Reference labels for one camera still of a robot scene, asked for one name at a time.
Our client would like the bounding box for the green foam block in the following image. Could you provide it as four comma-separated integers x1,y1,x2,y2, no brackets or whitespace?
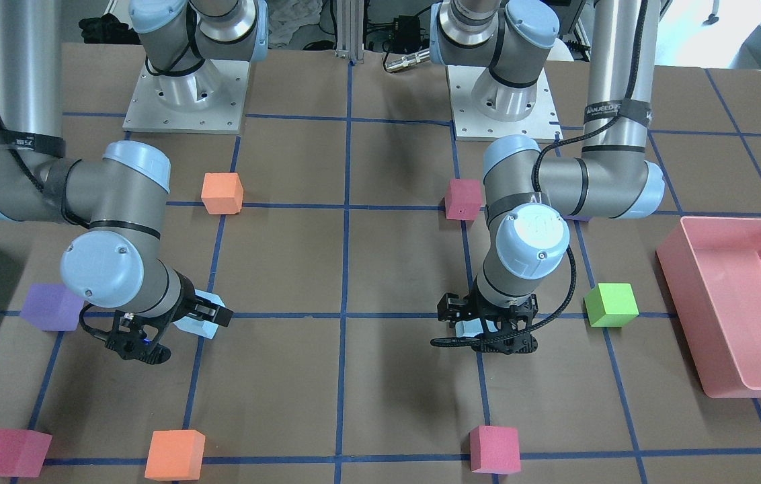
584,283,639,327

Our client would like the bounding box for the pink plastic tray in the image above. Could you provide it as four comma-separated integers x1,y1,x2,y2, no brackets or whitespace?
657,216,761,398

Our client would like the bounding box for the orange foam block far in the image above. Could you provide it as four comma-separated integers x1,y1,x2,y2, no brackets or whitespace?
200,172,243,215

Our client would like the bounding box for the dark pink foam block near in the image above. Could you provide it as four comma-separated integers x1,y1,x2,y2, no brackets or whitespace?
469,425,522,475

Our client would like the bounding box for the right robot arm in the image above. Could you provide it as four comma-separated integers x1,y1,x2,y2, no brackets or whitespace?
0,1,232,327

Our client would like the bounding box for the orange foam block near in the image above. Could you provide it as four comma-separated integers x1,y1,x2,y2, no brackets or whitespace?
145,430,206,481

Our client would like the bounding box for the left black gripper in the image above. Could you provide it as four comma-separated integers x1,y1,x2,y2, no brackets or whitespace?
437,291,538,336

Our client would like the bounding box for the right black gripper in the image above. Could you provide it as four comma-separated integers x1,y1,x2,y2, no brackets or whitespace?
146,273,233,329

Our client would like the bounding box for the aluminium frame post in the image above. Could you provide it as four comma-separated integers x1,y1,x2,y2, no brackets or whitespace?
335,0,366,65

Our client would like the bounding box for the orange foam block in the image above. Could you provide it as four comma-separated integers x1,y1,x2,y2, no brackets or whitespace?
200,172,243,215
145,430,206,481

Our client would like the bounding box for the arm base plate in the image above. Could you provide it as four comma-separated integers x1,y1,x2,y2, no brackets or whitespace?
447,65,562,142
123,59,251,134

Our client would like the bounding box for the purple foam block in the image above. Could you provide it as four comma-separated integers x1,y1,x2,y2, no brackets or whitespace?
19,283,85,331

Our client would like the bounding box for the light blue foam block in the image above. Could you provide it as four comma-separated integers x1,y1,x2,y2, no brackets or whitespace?
453,319,485,338
172,290,227,339

